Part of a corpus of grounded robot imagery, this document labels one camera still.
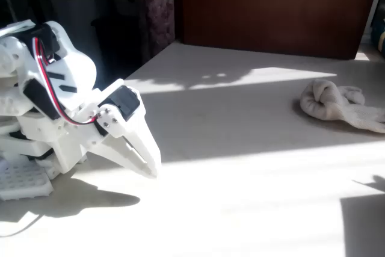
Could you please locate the white knitted cloth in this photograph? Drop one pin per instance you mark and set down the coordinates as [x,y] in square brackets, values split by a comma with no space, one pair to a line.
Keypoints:
[328,106]

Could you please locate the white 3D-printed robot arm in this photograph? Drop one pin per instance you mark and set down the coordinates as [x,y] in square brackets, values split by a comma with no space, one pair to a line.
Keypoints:
[78,67]

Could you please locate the floral patterned curtain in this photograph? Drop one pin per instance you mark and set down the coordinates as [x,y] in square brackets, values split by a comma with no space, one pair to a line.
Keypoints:
[158,7]

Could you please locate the brown wooden panel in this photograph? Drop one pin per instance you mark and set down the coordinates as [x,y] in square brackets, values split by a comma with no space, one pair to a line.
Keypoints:
[270,7]

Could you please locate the white perforated base plate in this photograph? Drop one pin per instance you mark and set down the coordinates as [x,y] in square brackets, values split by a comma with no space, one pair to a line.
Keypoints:
[21,181]

